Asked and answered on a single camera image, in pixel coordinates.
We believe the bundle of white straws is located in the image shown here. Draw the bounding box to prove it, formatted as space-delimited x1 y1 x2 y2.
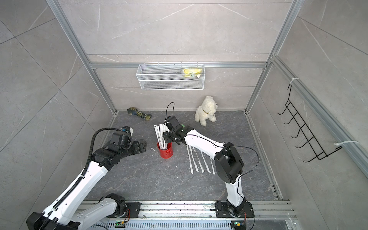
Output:
154 124 169 150

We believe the red cup container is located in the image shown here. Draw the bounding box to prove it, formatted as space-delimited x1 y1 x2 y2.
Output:
157 143 173 159

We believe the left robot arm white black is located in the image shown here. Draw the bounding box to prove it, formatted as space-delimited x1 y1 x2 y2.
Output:
26 139 147 230

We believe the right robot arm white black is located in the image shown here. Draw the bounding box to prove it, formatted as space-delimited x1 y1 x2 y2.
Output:
163 116 255 218

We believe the camouflage cloth piece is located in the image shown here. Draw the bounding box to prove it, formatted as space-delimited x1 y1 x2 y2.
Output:
127 107 151 120

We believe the white plush dog toy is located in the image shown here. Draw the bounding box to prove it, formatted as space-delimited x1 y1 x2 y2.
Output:
195 96 218 127

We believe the yellow sponge in basket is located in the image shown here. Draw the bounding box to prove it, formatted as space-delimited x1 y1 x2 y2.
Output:
181 68 203 78

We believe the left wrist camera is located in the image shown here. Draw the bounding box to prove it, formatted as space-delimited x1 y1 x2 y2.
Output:
120 126 133 136

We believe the white wire mesh basket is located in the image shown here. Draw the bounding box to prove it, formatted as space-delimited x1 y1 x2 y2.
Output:
136 64 206 91

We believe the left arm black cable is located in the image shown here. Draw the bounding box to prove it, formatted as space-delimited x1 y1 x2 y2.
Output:
51 127 124 210

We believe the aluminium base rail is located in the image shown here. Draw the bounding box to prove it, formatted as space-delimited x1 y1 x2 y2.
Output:
71 200 297 221

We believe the black wire hook rack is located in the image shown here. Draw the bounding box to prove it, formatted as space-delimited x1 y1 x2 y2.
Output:
278 85 342 163

